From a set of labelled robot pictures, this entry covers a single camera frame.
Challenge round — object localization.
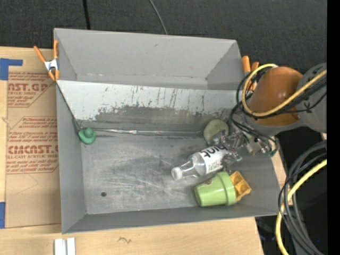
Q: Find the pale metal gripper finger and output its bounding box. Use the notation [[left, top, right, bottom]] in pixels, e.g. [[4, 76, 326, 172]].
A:
[[211, 132, 230, 146], [221, 152, 243, 168]]

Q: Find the clear plastic bottle white label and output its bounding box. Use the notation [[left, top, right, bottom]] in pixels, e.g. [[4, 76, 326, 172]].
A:
[[171, 143, 235, 181]]

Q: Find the olive green round sponge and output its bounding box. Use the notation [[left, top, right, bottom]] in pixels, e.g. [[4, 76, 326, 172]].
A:
[[203, 118, 230, 143]]

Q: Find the yellow toy block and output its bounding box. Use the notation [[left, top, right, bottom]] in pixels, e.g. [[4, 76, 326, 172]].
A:
[[229, 170, 252, 202]]

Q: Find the light green plastic cup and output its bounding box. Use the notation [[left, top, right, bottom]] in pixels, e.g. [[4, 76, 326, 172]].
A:
[[193, 171, 238, 208]]

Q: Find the grey metal bin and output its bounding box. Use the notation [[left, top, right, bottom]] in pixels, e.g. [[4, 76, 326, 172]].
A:
[[53, 27, 281, 235]]

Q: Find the small green toy figure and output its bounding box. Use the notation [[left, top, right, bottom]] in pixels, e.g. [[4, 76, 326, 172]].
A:
[[78, 127, 97, 145]]

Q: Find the brown cardboard board red print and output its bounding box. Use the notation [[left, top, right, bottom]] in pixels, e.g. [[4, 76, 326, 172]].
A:
[[0, 46, 62, 228]]

